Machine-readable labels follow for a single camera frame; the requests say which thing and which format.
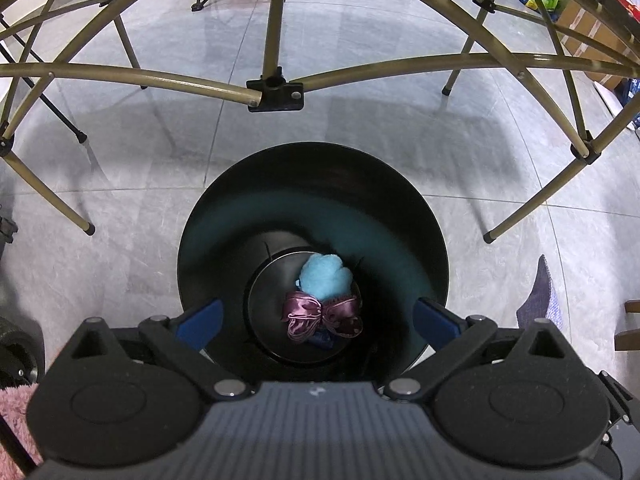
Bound black trash bin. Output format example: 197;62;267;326
177;142;449;384

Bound pink fuzzy sleeve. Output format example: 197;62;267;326
0;385;42;480

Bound folding camping table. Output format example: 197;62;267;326
14;0;639;246

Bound pink satin bow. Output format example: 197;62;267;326
282;290;362;344

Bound purple knitted cloth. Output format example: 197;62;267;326
516;255;564;330

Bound cardboard boxes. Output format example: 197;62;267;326
556;0;639;62

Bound light blue plush toy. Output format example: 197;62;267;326
296;254;352;302

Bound blue tissue box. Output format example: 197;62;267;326
307;328;334;349

